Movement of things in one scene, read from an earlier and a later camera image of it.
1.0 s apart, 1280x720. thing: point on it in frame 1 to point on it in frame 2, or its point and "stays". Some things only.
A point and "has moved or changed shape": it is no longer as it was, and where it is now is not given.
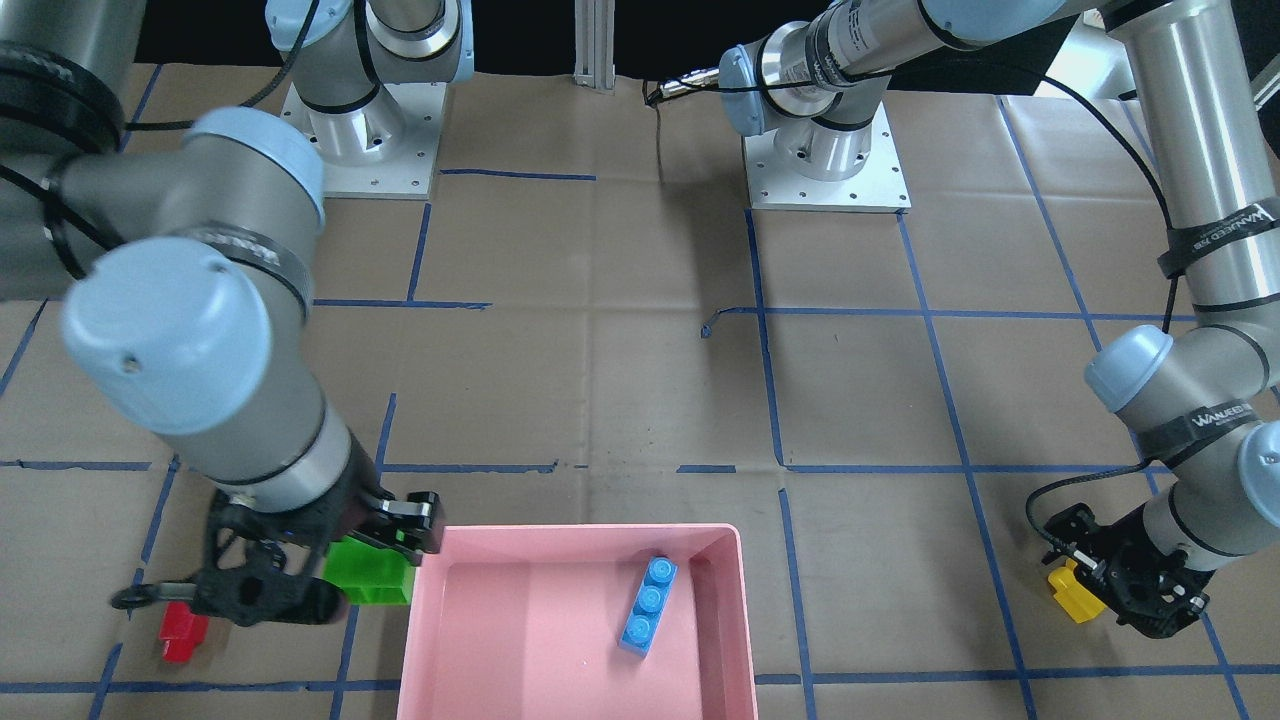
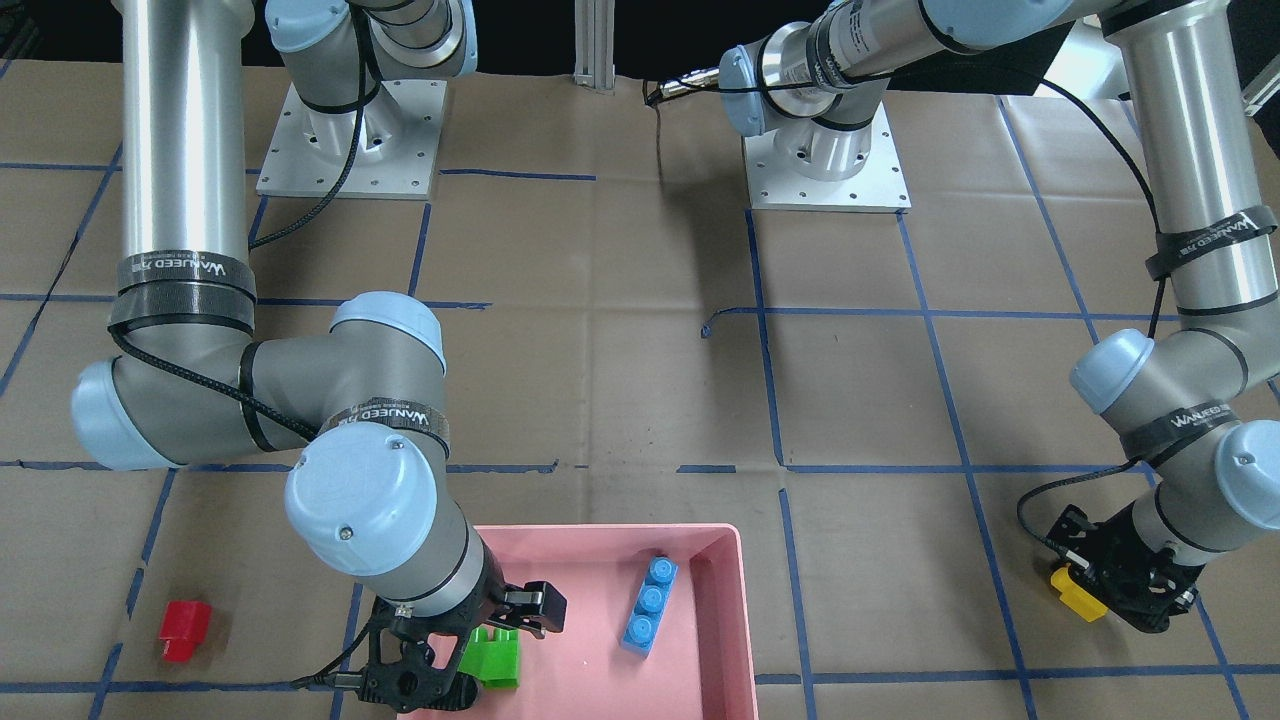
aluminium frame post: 595,44 stays
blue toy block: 648,606 stays
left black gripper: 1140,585 stays
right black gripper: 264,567 to 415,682
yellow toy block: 1071,596 stays
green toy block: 369,574 has moved or changed shape
